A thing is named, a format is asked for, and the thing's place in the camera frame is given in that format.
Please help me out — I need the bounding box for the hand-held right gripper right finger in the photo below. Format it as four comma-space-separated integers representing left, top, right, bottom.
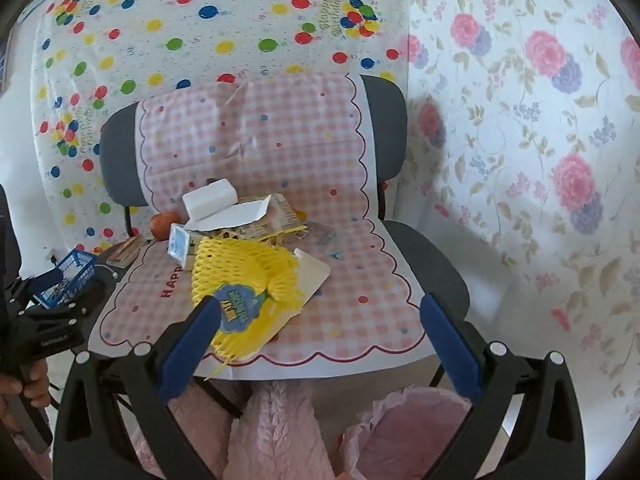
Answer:
419, 292, 586, 480

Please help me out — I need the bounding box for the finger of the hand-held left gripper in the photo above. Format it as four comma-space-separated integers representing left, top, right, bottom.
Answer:
20, 301, 94, 332
7, 267, 67, 307

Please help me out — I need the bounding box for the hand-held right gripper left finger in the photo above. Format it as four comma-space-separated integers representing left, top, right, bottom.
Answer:
52, 296, 236, 480

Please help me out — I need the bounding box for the yellow foam fruit net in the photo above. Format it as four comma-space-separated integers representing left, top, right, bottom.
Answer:
191, 236, 307, 380

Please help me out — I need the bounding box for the small white carton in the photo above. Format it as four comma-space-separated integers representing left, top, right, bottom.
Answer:
167, 223, 201, 270

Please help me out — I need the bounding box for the white paper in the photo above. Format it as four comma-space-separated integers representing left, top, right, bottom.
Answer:
186, 195, 273, 233

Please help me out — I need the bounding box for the white card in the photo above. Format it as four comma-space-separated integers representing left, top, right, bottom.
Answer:
270, 248, 332, 333

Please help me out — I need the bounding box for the yellow snack wrapper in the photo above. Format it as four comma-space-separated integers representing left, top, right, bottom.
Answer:
235, 197, 308, 243

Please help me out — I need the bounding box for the clear plastic wrapper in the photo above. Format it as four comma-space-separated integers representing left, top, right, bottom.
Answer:
304, 220, 337, 247

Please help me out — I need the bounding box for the person's left hand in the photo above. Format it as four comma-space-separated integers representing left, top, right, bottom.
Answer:
0, 360, 51, 433

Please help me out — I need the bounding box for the blue plastic basket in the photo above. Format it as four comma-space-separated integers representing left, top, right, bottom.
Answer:
34, 250, 98, 309

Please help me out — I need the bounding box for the orange book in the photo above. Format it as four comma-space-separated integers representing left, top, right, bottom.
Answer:
107, 236, 146, 267

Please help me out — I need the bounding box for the person's left leg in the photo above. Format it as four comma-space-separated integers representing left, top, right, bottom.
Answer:
127, 382, 241, 480

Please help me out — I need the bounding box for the red apple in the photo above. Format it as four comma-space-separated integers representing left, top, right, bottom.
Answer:
151, 212, 182, 241

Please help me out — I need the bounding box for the floral print cloth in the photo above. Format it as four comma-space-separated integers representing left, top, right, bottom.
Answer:
405, 0, 640, 431

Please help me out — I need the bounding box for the pink checked plastic cloth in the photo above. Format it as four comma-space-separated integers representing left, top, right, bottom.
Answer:
89, 72, 436, 380

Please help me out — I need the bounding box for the grey office chair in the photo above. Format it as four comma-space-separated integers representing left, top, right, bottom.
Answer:
99, 74, 471, 411

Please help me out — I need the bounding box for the balloon print cloth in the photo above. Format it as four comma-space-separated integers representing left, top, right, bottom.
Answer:
27, 0, 416, 256

